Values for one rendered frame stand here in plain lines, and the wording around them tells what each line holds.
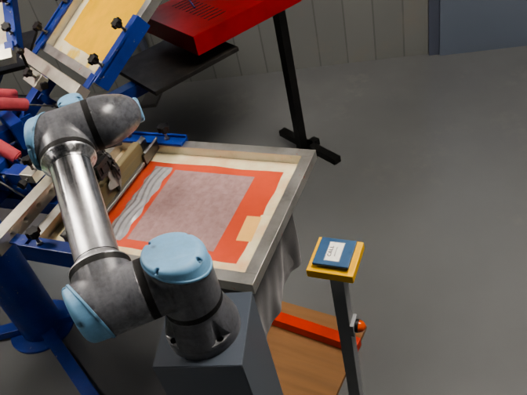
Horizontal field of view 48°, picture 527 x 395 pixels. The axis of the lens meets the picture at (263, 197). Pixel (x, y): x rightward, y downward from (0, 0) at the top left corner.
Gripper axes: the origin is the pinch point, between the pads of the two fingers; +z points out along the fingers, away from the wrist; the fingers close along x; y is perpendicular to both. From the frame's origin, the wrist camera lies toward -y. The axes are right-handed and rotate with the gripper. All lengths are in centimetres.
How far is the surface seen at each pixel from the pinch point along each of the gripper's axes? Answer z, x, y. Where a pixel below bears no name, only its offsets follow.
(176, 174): 5.5, 14.2, -14.6
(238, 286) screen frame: 4, 56, 29
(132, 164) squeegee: -1.1, 1.6, -9.9
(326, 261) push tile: 4, 77, 16
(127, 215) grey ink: 5.1, 7.6, 7.5
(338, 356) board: 99, 62, -16
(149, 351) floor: 101, -23, 0
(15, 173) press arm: -3.2, -39.0, 2.3
